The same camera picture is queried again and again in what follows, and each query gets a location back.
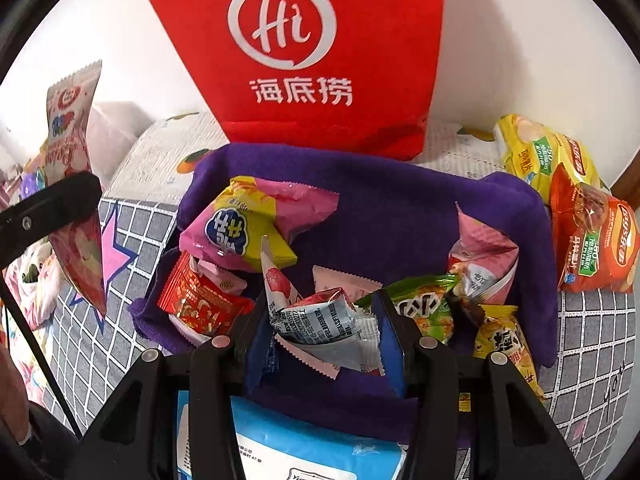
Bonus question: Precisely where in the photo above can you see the yellow chips bag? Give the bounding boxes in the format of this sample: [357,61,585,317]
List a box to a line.
[494,114,601,205]

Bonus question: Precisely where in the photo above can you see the white plastic bag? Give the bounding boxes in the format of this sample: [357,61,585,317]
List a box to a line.
[86,102,154,190]

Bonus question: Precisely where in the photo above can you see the red gold snack packet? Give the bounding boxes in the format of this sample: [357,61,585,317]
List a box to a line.
[157,252,254,337]

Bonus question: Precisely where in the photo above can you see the orange chips bag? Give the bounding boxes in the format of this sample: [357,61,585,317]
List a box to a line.
[549,165,639,294]

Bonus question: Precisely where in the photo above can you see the green snack packet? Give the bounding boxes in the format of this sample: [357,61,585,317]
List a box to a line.
[384,273,459,344]

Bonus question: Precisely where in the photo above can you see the brown wooden door frame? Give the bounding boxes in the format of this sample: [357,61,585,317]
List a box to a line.
[612,154,640,210]

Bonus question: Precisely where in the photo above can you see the pale pink triangular packet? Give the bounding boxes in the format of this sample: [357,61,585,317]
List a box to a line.
[274,264,384,380]

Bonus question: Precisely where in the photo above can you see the tall pink strawberry packet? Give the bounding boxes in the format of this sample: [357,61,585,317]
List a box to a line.
[44,61,106,318]

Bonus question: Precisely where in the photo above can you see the pink yellow snack bag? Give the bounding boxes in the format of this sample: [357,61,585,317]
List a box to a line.
[179,176,340,272]

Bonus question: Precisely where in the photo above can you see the person's left hand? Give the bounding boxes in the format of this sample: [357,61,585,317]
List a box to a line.
[0,347,32,445]

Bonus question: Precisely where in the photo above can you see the purple cloth basket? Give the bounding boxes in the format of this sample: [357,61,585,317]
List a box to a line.
[128,142,559,446]

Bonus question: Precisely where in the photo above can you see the blue white tissue box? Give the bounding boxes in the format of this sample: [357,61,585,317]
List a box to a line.
[176,390,409,480]

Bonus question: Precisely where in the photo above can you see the yellow cartoon snack packet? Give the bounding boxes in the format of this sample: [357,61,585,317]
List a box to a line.
[473,304,544,400]

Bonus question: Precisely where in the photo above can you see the pink paper star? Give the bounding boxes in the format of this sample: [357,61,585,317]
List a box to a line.
[70,204,137,326]

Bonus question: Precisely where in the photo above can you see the pink silver-banded snack packet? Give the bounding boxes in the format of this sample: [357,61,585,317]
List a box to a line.
[448,205,520,304]

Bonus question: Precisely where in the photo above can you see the red paper shopping bag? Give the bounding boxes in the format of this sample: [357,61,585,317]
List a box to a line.
[150,0,444,160]

